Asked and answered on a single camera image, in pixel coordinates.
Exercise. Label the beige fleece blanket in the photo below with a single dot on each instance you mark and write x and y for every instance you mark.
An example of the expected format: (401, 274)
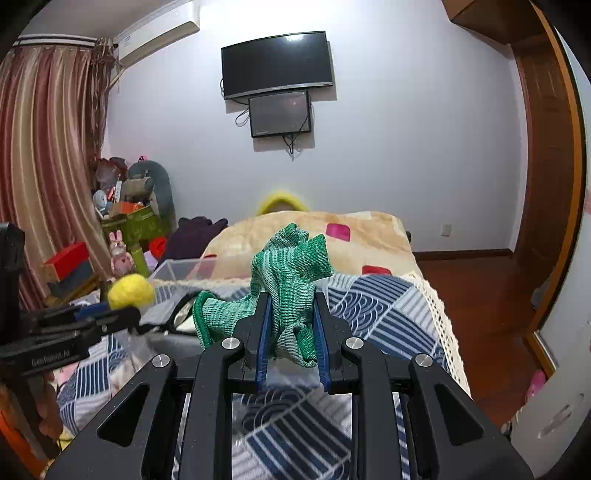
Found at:
(323, 240)

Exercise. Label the yellow fluffy ball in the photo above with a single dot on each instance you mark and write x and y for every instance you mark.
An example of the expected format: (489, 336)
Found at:
(130, 291)

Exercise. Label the grey green plush toy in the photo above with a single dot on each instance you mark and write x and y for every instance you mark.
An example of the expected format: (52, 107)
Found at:
(154, 184)

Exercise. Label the yellow plush toy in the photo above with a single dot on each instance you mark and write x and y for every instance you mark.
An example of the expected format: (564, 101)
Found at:
(282, 202)

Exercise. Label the blue patterned quilt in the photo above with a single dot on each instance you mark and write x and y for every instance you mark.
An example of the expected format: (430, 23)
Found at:
(369, 318)

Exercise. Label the green knitted cloth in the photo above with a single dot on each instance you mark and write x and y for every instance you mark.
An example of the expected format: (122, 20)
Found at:
(286, 295)

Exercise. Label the pink slipper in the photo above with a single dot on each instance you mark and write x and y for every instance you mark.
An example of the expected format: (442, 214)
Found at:
(535, 384)

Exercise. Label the white air conditioner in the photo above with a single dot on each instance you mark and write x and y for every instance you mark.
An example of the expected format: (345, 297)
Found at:
(152, 39)

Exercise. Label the small black wall monitor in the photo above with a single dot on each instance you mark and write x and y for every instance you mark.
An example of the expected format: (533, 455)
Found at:
(280, 114)

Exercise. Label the white furniture panel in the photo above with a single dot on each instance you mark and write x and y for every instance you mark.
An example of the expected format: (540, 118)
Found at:
(558, 415)

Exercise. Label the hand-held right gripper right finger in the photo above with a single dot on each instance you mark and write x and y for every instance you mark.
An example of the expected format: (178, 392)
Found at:
(323, 357)

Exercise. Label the brown wooden cabinet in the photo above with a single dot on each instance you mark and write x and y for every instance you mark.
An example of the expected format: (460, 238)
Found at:
(489, 21)

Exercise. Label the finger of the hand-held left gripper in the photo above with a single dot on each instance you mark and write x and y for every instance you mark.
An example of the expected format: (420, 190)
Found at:
(117, 318)
(87, 310)

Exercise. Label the pink bunny toy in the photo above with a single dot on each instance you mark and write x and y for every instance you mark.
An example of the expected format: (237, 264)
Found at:
(121, 256)

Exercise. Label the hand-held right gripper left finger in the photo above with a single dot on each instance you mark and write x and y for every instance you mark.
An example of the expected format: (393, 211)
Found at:
(262, 339)

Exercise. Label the dark purple garment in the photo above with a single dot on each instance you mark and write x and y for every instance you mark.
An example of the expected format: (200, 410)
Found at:
(191, 235)

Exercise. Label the brown wooden door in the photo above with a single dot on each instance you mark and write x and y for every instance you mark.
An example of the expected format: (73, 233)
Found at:
(545, 161)

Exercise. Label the green cardboard box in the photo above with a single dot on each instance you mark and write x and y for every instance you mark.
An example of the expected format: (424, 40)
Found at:
(136, 224)

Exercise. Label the black wall television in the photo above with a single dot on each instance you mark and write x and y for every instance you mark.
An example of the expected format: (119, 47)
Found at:
(277, 64)

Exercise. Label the white wall socket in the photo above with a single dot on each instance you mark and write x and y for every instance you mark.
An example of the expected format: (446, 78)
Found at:
(446, 229)

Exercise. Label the striped red curtain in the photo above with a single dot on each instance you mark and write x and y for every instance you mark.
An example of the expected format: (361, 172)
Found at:
(41, 161)

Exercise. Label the red box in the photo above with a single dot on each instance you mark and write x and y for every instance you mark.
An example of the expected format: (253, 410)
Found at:
(67, 261)

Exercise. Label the clear plastic storage box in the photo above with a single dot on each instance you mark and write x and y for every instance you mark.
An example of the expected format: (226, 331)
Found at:
(184, 270)

